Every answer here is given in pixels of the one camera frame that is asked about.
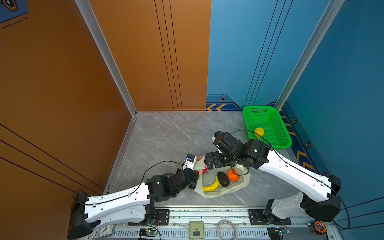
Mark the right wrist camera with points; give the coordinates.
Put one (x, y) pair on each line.
(216, 134)

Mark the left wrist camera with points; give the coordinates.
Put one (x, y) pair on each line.
(189, 162)

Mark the yellow lemon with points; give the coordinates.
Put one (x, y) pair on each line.
(259, 132)

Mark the yellow banana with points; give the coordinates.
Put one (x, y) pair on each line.
(212, 187)

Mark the orange black tape measure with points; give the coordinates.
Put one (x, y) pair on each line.
(318, 227)

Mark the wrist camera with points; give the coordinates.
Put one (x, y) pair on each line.
(216, 134)
(189, 162)

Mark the green plastic mesh basket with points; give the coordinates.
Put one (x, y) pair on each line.
(270, 120)

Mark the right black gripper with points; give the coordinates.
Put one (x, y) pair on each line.
(210, 160)

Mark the right green circuit board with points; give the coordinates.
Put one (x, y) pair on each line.
(277, 234)

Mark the dark brown avocado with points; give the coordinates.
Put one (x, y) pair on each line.
(223, 179)

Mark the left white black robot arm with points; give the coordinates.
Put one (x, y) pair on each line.
(134, 205)

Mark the orange fruit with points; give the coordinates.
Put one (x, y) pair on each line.
(233, 175)

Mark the left green circuit board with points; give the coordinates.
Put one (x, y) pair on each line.
(147, 234)

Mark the green square device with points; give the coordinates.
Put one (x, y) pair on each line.
(196, 230)

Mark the red dragon fruit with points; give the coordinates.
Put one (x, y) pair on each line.
(205, 170)

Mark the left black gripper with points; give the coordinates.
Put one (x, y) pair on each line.
(193, 175)

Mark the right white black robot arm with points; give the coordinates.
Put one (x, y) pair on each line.
(318, 197)

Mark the yellow translucent plastic bag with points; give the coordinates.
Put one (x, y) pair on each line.
(209, 177)

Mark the small white alarm clock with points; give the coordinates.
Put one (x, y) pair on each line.
(106, 231)

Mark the green circuit board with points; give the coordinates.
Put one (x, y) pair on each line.
(147, 234)
(277, 234)

